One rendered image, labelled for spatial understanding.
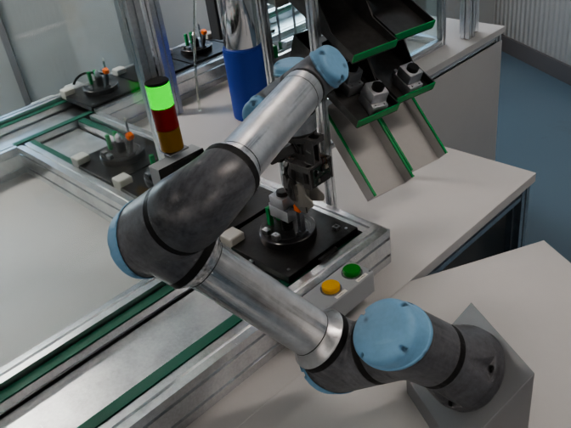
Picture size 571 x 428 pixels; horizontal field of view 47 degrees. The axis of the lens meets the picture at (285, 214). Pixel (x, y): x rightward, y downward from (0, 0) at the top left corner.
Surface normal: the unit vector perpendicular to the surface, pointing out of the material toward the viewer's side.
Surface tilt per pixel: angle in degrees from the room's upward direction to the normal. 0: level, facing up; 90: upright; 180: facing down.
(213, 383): 90
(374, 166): 45
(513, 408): 90
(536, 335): 0
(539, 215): 0
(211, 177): 41
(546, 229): 0
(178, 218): 68
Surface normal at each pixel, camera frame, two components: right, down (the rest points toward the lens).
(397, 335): -0.67, -0.44
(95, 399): -0.12, -0.83
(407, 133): 0.32, -0.32
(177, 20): 0.29, 0.49
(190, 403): 0.70, 0.31
